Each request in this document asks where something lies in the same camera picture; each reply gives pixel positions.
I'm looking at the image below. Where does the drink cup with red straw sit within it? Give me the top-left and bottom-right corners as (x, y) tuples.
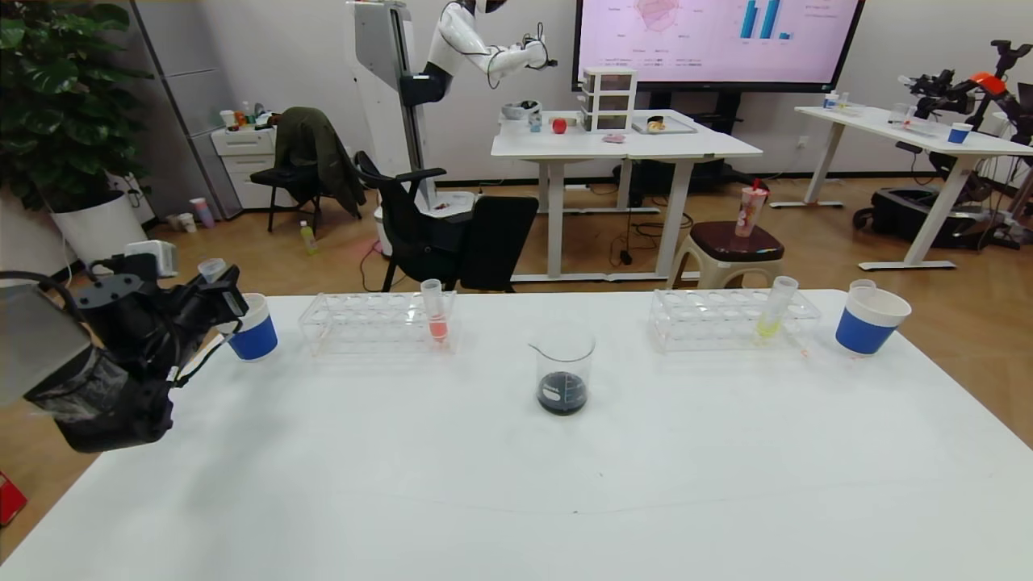
(734, 179), (769, 239)

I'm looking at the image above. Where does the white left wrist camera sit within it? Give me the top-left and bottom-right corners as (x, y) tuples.
(125, 240), (178, 279)

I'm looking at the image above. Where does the white desktop drawer organizer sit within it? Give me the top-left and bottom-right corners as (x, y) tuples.
(581, 69), (638, 133)

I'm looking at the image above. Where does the grey tall cabinet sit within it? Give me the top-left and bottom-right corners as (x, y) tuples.
(132, 0), (245, 220)

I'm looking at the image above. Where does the black office chair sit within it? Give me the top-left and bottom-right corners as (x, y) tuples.
(355, 150), (540, 293)

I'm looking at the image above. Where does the yellow pigment test tube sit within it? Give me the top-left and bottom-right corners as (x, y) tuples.
(755, 275), (800, 340)

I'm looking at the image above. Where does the red box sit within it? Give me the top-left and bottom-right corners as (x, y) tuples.
(0, 470), (27, 528)

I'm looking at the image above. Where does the blue white paper cup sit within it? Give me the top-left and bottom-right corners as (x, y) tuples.
(834, 286), (913, 357)
(224, 292), (279, 362)

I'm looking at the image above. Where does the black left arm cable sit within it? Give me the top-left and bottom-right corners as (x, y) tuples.
(0, 270), (228, 390)

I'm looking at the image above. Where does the salmon pigment test tube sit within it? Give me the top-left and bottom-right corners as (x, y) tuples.
(420, 278), (450, 344)

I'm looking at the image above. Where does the white plant pot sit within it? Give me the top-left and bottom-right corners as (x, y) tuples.
(50, 190), (154, 267)

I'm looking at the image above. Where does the white standing desk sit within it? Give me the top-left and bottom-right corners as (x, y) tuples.
(768, 106), (1033, 272)
(480, 110), (632, 283)
(605, 111), (762, 282)

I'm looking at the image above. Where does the green leafy plant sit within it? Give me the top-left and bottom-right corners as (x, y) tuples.
(0, 0), (154, 212)

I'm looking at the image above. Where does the white drawer cabinet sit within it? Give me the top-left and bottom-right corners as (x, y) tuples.
(211, 126), (295, 211)

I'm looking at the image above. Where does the black metal chair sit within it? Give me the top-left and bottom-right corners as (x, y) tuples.
(249, 160), (324, 236)

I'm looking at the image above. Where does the black display stand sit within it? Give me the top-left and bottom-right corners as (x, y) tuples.
(613, 90), (747, 209)

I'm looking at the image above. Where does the grey tray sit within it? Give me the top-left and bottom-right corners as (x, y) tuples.
(631, 115), (697, 136)

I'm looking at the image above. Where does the brown top plastic stool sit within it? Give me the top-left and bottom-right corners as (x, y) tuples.
(670, 222), (785, 290)

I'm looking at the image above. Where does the black floor power cable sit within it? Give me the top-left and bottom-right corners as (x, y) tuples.
(607, 210), (688, 267)

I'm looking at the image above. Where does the large display screen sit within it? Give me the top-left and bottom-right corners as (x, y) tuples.
(571, 0), (866, 93)

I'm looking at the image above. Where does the dark green jacket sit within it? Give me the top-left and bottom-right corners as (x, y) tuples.
(273, 107), (368, 220)

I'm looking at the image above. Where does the white humanoid robot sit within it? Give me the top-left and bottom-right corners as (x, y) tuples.
(347, 0), (559, 257)

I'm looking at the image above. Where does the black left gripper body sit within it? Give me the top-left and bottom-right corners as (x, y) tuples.
(173, 279), (250, 328)

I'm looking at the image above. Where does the clear plastic test tube rack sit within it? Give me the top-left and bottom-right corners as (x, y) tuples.
(648, 288), (822, 354)
(299, 290), (459, 357)

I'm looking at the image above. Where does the black mobile robot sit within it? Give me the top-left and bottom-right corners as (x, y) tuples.
(853, 39), (1033, 251)

